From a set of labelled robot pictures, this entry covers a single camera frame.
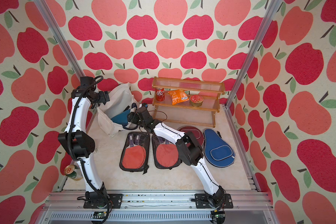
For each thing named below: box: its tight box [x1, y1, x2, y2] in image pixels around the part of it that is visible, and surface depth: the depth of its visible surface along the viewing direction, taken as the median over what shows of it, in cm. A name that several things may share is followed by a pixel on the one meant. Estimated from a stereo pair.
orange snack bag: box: [168, 89, 190, 105], surface depth 103 cm
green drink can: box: [63, 164, 77, 179], surface depth 76 cm
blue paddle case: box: [203, 128, 236, 168], surface depth 90 cm
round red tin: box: [189, 94, 204, 108], surface depth 101 cm
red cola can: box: [155, 87, 166, 102], surface depth 98 cm
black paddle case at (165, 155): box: [151, 134, 182, 170], surface depth 92 cm
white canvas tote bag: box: [97, 82, 135, 138], surface depth 100 cm
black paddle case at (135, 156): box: [119, 131, 151, 175], surface depth 95 cm
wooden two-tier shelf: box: [151, 76, 226, 129], surface depth 103 cm
